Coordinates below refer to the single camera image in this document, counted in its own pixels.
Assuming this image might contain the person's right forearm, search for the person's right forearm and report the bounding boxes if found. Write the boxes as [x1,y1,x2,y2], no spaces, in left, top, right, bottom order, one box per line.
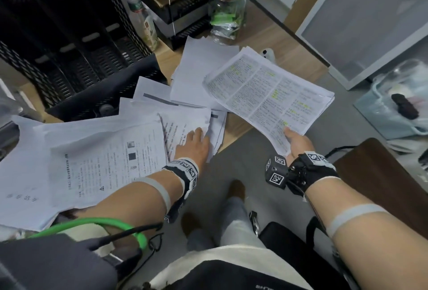
[306,178,428,290]

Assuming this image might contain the person's left forearm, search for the person's left forearm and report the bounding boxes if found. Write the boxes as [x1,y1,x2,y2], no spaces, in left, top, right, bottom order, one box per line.
[65,168,185,257]

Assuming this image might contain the wooden table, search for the wooden table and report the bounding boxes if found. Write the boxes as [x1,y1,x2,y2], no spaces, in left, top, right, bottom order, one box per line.
[13,0,330,173]

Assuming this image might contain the white papers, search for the white papers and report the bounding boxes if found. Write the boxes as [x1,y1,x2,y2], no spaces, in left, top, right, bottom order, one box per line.
[0,35,241,232]

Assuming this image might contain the clear bottle white cap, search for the clear bottle white cap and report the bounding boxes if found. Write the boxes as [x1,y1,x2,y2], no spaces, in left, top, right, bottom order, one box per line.
[122,0,158,52]

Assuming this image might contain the white framed panel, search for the white framed panel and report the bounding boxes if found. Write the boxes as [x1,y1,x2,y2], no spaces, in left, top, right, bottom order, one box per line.
[296,0,428,90]

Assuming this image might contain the light blue plastic bag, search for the light blue plastic bag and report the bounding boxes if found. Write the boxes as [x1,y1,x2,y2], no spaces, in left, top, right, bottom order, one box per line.
[354,59,428,153]

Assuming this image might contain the green cable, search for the green cable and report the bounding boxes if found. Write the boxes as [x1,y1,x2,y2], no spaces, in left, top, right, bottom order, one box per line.
[28,218,148,250]

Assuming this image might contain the black marker wristband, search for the black marker wristband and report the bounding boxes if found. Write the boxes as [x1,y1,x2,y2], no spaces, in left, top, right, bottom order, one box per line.
[287,151,341,197]
[162,158,200,224]

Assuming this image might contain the person's left hand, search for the person's left hand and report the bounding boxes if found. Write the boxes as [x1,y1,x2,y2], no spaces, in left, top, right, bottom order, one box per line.
[173,127,210,167]

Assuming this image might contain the white shirt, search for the white shirt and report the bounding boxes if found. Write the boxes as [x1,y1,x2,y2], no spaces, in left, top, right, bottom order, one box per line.
[150,245,315,290]

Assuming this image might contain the dark brown stool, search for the dark brown stool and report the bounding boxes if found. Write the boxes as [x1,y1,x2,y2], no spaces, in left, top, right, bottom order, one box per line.
[334,138,428,240]

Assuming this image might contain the person's right hand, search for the person's right hand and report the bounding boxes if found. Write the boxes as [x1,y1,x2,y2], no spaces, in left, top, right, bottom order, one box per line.
[283,126,316,167]

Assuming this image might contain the black letter trays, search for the black letter trays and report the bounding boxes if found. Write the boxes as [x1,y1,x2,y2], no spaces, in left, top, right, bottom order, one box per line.
[128,0,218,50]

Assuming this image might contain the small black pouch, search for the small black pouch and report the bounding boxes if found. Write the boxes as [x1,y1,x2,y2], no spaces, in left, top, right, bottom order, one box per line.
[391,93,420,121]

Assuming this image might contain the black mesh file organizer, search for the black mesh file organizer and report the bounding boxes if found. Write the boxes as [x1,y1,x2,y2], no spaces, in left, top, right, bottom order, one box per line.
[0,0,168,123]

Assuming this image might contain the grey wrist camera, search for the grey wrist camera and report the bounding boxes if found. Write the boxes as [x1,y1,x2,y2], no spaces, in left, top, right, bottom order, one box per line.
[264,155,289,190]

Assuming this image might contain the dark grey bag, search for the dark grey bag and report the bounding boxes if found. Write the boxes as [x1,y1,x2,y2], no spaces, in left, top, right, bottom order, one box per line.
[0,232,144,290]

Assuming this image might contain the white handheld controller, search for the white handheld controller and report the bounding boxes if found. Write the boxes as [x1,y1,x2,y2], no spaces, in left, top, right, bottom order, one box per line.
[260,47,276,64]

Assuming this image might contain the black office chair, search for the black office chair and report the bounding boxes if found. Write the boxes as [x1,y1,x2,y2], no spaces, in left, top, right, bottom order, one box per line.
[259,216,352,290]

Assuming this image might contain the glass jar with cork lid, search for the glass jar with cork lid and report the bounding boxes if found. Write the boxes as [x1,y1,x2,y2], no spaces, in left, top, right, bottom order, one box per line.
[208,0,247,46]

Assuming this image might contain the brown shoe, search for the brown shoe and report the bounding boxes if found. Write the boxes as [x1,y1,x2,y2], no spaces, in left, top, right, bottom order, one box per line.
[180,212,203,239]
[227,179,247,200]

